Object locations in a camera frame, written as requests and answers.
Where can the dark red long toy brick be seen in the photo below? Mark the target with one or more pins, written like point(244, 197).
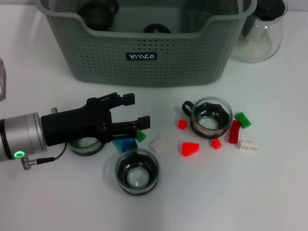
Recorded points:
point(234, 133)

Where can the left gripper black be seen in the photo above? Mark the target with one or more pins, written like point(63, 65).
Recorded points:
point(74, 124)

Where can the blue translucent toy brick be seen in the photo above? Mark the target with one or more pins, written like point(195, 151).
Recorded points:
point(127, 144)

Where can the grey-green perforated storage bin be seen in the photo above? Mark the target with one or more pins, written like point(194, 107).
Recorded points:
point(168, 67)

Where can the green toy brick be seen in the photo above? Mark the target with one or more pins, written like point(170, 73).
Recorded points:
point(141, 136)
point(243, 120)

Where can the long white toy brick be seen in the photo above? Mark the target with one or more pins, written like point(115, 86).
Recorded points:
point(250, 146)

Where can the red wedge toy brick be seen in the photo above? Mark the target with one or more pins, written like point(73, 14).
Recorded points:
point(190, 148)

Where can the small red toy brick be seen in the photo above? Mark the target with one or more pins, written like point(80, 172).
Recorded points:
point(216, 144)
point(182, 124)

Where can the glass carafe with black lid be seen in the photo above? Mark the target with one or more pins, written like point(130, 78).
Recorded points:
point(260, 48)

